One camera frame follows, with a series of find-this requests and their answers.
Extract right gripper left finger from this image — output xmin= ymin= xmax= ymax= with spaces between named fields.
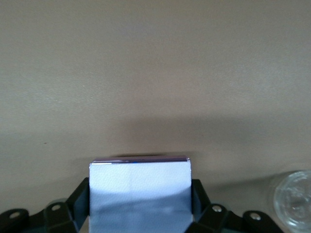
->
xmin=0 ymin=177 xmax=90 ymax=233

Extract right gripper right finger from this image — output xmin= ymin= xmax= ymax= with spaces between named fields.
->
xmin=189 ymin=179 xmax=284 ymax=233

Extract white purple card box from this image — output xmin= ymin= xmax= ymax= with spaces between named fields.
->
xmin=88 ymin=155 xmax=193 ymax=233

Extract clear plastic cup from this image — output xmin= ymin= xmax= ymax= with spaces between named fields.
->
xmin=272 ymin=169 xmax=311 ymax=233

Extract brown table cover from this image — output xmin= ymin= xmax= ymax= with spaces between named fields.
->
xmin=0 ymin=0 xmax=311 ymax=233

